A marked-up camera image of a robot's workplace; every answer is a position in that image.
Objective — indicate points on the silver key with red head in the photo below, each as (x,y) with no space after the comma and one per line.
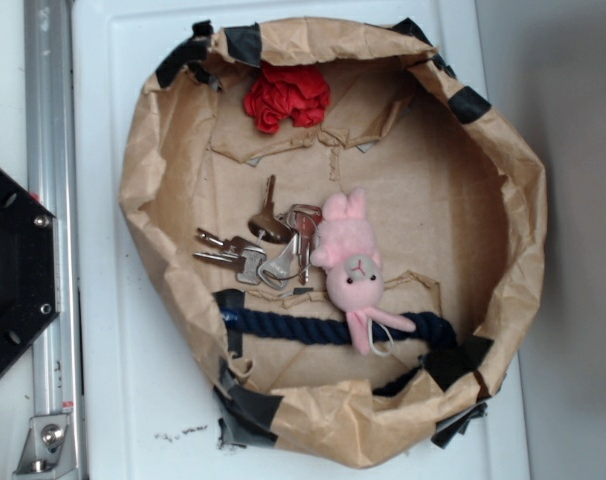
(304,219)

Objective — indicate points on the brass key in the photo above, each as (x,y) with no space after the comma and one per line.
(264,225)

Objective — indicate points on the silver bottle opener key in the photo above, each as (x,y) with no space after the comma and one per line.
(276,272)

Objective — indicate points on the brown paper bag bin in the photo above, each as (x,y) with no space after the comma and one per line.
(456,197)

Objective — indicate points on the silver key with square head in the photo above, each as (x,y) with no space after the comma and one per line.
(254,256)

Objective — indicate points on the long silver key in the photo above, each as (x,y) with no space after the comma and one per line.
(223,258)

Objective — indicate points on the crumpled red cloth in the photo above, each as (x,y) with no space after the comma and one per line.
(297,92)

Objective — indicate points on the pink plush bunny keychain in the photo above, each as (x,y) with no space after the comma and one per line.
(346,250)

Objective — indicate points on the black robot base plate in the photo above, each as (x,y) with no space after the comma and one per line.
(28,297)

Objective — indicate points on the aluminium frame rail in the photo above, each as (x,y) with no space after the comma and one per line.
(57,352)

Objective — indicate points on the metal corner bracket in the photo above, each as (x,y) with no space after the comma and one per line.
(47,451)

